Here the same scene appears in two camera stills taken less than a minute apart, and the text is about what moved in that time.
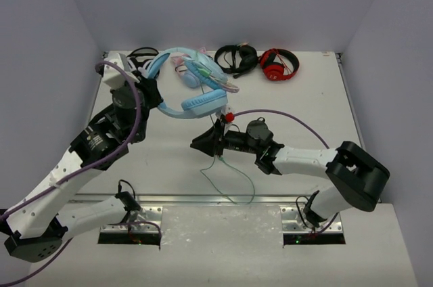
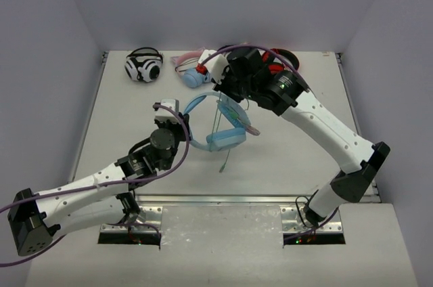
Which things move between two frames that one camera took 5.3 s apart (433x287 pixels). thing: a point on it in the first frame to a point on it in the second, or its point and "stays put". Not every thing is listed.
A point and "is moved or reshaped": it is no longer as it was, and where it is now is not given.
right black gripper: [208, 142] to [223, 86]
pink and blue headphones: [187, 76] stays put
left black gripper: [151, 89] to [184, 126]
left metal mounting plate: [141, 227] stays put
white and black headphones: [139, 58] stays put
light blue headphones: [210, 101] is moved or reshaped
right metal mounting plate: [298, 229] stays put
